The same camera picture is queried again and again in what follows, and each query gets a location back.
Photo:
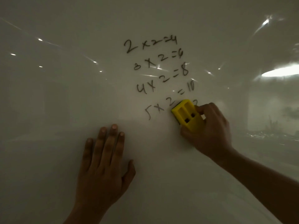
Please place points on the white whiteboard with handwriting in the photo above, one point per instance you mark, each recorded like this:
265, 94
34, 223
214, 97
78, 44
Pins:
60, 95

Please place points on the person's left middle finger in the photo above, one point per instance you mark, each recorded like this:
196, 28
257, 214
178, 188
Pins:
109, 144

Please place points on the person's left thumb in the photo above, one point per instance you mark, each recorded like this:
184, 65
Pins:
129, 173

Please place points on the person's right hand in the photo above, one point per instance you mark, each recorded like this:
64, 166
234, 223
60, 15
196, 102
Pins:
212, 135

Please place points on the yellow whiteboard eraser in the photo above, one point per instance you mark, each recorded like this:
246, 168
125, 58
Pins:
185, 114

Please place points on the person's left forearm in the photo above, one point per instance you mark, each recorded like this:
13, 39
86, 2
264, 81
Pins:
86, 215

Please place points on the person's right forearm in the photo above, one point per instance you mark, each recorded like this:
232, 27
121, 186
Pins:
261, 186

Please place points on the person's left hand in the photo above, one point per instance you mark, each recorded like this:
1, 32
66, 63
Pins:
100, 179

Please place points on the person's right thumb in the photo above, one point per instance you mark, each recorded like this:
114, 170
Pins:
186, 135

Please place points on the person's left little finger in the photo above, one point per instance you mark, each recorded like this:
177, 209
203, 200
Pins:
87, 153

